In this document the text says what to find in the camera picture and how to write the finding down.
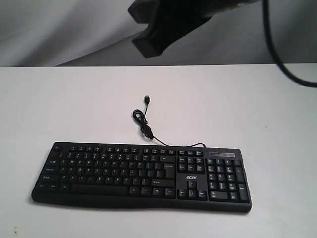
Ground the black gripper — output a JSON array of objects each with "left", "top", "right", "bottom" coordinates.
[{"left": 128, "top": 0, "right": 238, "bottom": 59}]

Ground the black acer keyboard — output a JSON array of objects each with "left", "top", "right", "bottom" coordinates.
[{"left": 31, "top": 142, "right": 252, "bottom": 212}]

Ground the grey backdrop cloth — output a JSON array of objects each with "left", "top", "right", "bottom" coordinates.
[{"left": 0, "top": 0, "right": 317, "bottom": 67}]

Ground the black USB cable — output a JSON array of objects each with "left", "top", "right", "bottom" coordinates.
[{"left": 132, "top": 94, "right": 206, "bottom": 149}]

